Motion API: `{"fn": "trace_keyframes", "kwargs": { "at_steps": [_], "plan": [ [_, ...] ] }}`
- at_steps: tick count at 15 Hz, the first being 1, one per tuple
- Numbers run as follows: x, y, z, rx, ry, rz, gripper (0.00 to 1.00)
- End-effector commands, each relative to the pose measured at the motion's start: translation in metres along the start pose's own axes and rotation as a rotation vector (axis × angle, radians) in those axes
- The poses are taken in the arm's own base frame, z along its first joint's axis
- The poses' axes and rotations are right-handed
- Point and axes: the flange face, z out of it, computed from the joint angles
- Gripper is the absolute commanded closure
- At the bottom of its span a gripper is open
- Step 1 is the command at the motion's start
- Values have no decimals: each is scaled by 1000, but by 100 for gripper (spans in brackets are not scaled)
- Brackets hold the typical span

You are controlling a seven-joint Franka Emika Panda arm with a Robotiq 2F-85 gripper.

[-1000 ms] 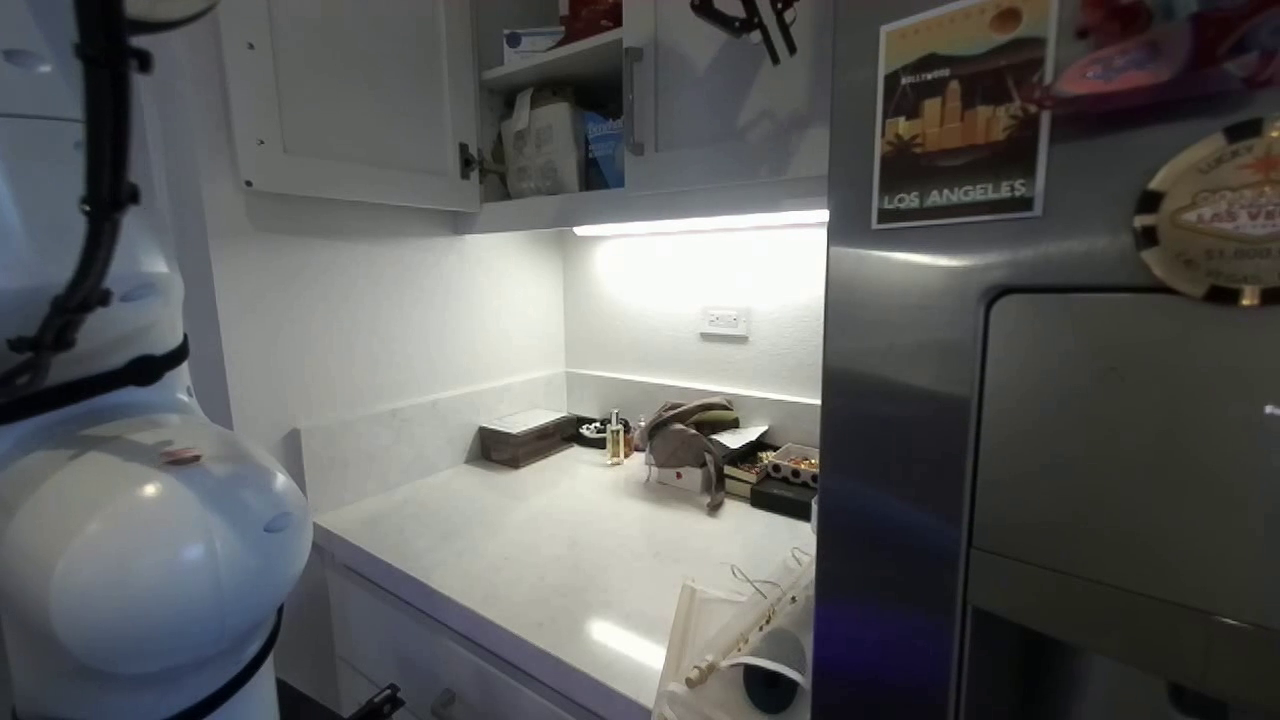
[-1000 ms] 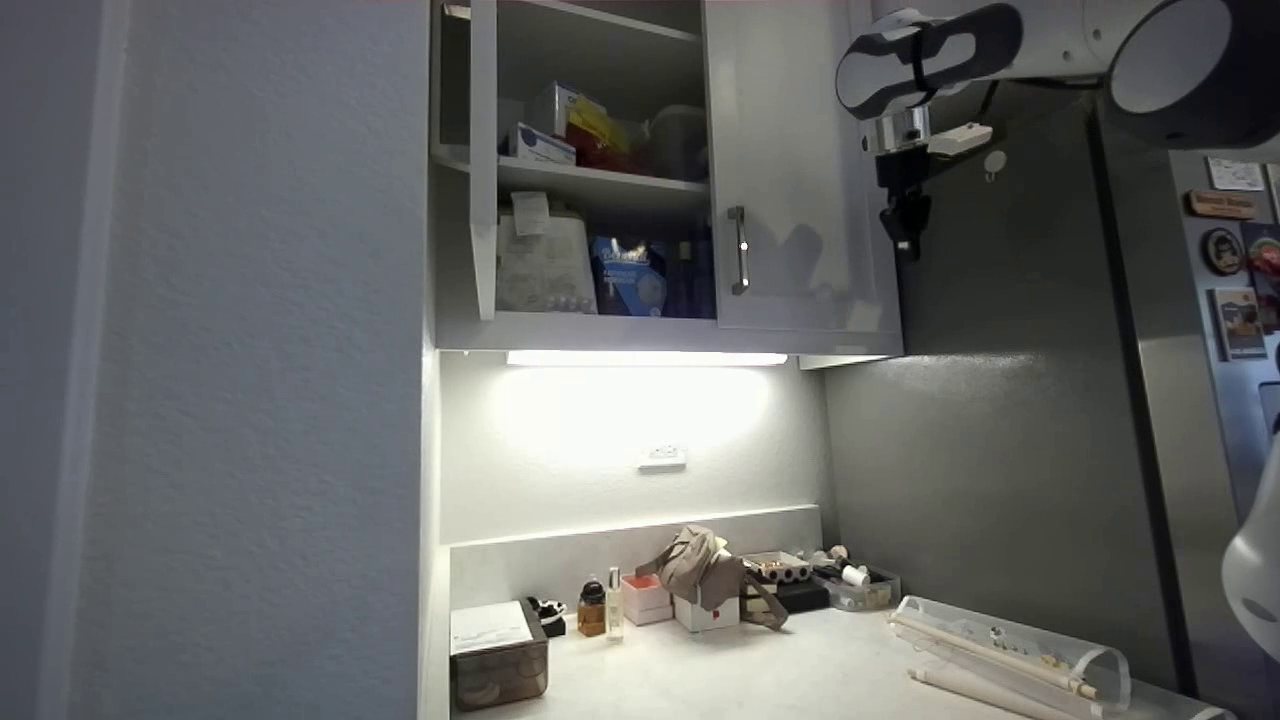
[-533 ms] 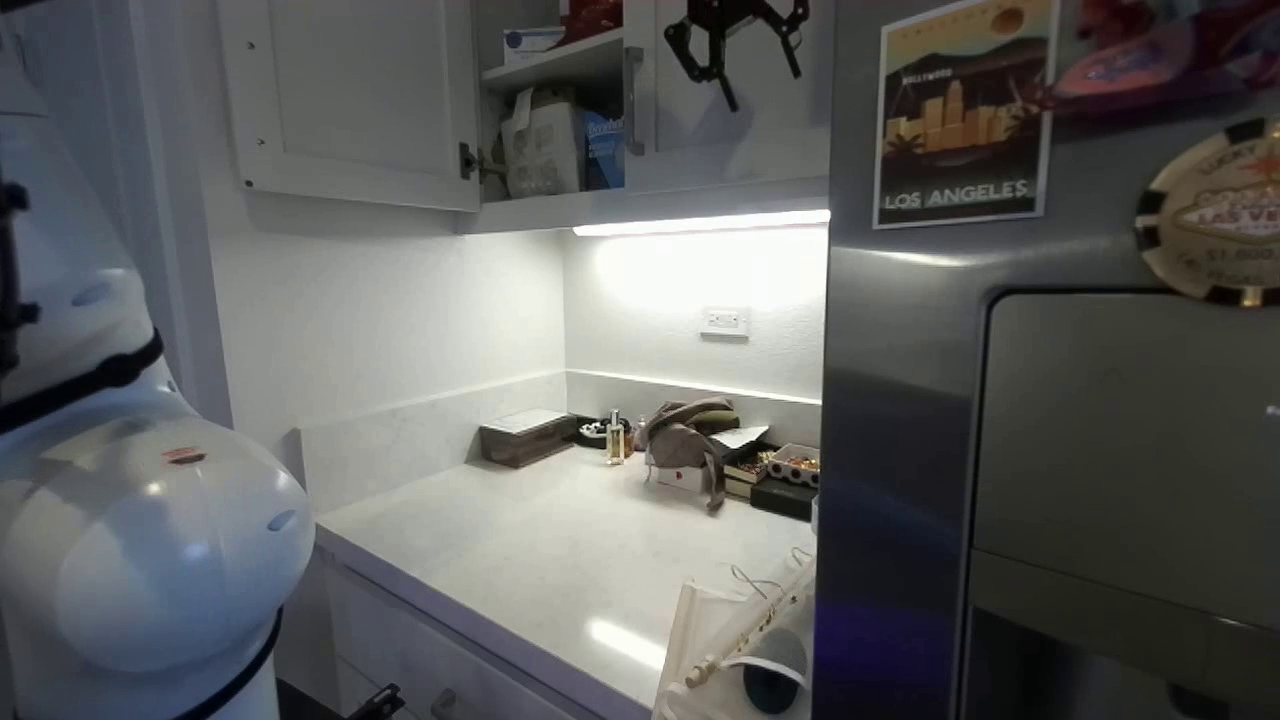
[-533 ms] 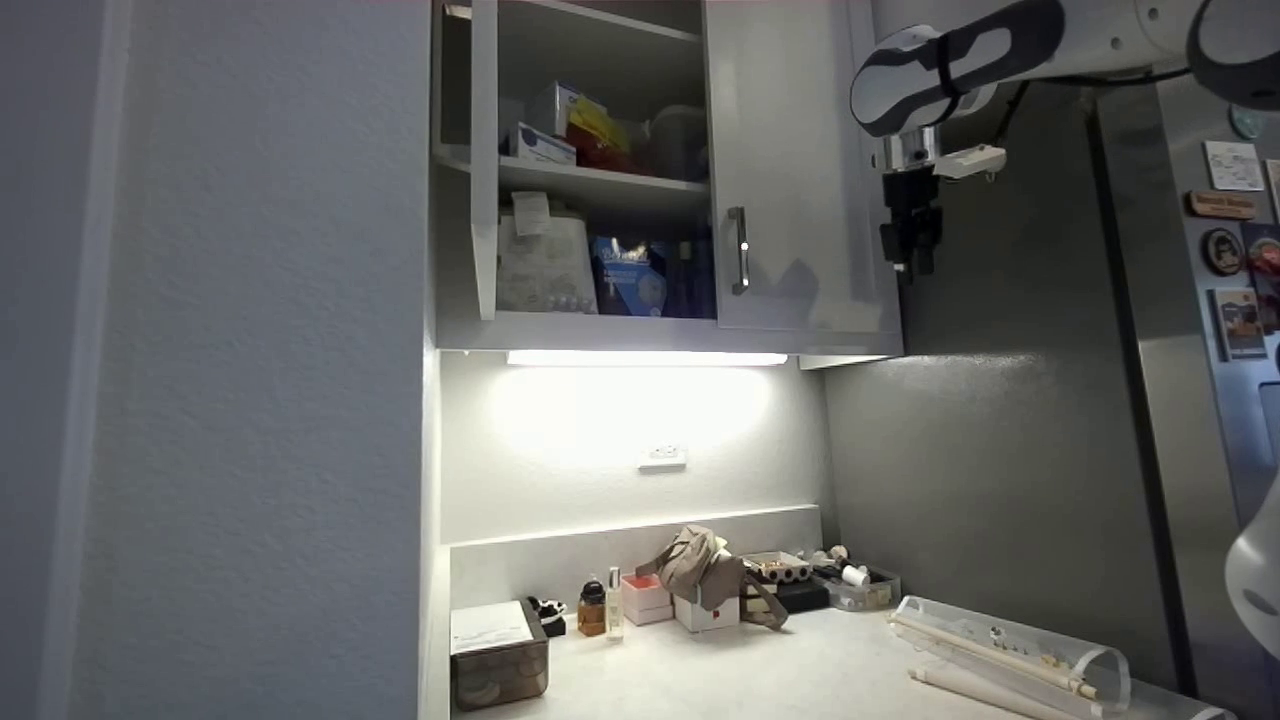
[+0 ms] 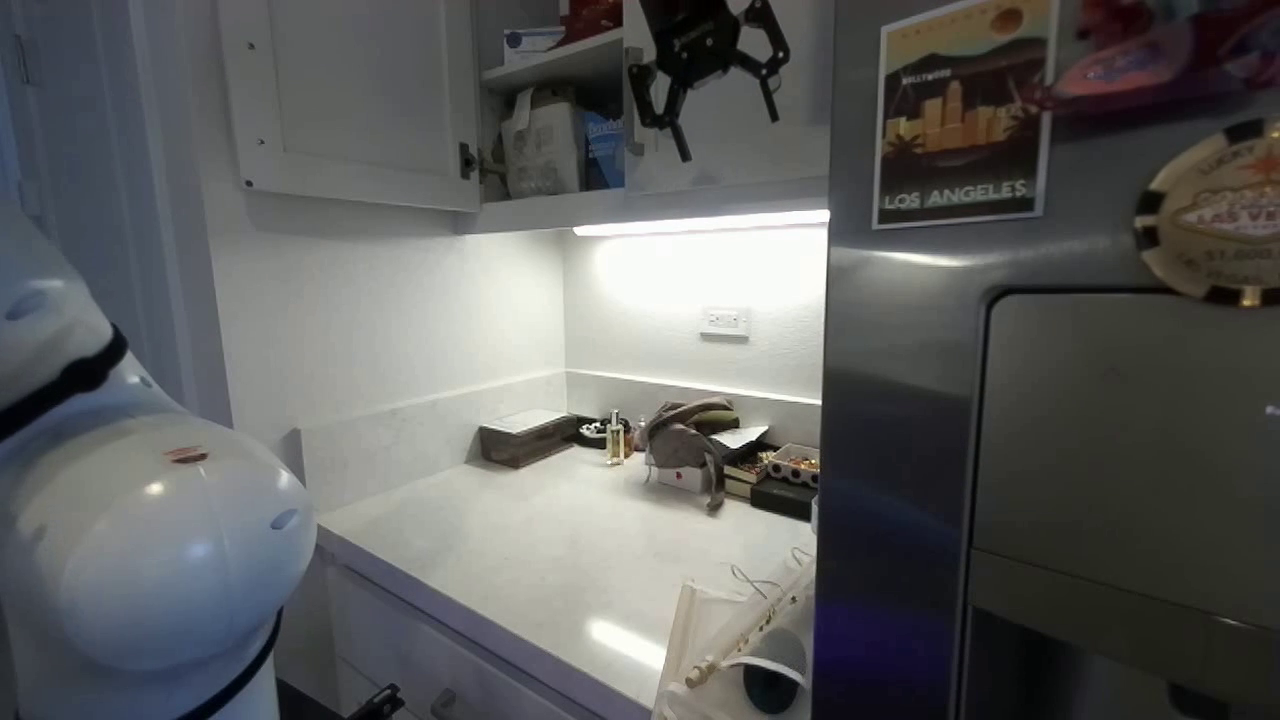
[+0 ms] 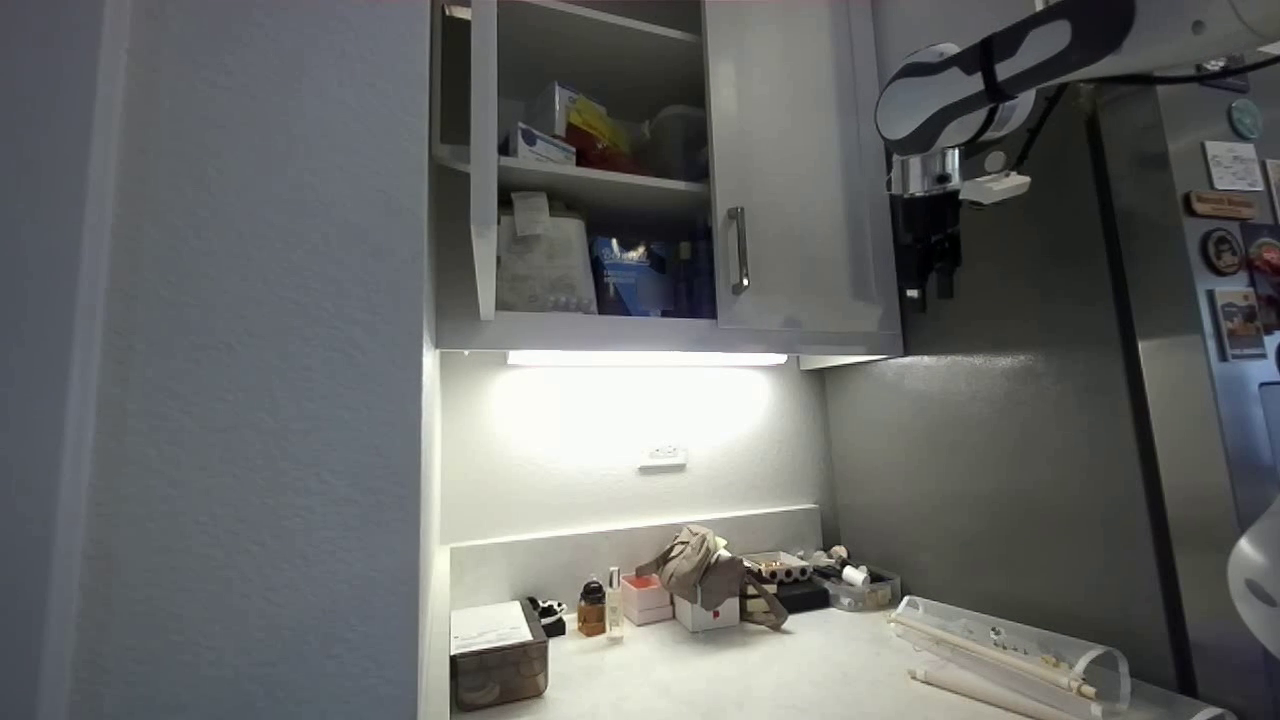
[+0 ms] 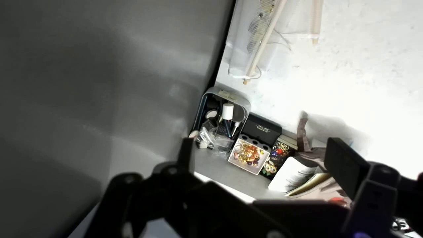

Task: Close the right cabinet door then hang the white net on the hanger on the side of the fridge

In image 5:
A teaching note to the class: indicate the white wall outlet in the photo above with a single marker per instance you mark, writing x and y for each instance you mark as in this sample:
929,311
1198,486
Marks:
727,320

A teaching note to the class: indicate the Los Angeles poster magnet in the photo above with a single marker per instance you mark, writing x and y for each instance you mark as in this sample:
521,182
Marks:
962,120

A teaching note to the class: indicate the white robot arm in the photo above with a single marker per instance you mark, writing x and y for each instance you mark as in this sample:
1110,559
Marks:
132,560

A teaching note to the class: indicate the white cardboard box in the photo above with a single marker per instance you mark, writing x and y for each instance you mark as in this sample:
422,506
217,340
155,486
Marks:
741,440

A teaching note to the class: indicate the brown box white lid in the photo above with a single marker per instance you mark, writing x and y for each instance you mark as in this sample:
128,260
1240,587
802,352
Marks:
527,439

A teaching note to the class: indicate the amber glass bottle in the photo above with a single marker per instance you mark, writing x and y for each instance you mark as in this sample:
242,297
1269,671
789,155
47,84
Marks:
616,440

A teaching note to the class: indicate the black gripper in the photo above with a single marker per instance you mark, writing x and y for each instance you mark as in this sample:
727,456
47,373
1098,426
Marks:
698,34

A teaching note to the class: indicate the clear plastic bag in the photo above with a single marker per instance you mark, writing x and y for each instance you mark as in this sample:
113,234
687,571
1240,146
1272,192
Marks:
704,640

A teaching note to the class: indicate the small white blue box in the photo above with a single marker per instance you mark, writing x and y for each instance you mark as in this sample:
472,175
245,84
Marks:
534,44

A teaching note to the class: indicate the under-cabinet light strip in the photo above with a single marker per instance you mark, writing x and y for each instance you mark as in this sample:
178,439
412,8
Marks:
701,221

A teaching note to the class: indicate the Las Vegas chip magnet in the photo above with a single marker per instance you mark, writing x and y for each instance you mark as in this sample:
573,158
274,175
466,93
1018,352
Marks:
1213,212

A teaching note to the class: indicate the white wall cabinet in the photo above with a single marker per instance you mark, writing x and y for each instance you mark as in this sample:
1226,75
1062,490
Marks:
603,204

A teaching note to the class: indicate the red pink magnet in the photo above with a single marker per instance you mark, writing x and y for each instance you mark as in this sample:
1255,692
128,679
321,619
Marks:
1163,61

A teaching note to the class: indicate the stainless steel refrigerator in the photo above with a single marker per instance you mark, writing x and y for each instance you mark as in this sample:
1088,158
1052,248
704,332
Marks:
904,465

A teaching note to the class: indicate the white base cabinet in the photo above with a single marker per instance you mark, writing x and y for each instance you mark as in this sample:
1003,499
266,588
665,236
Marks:
401,653

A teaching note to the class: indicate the dark box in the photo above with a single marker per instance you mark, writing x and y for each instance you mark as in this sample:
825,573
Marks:
787,481

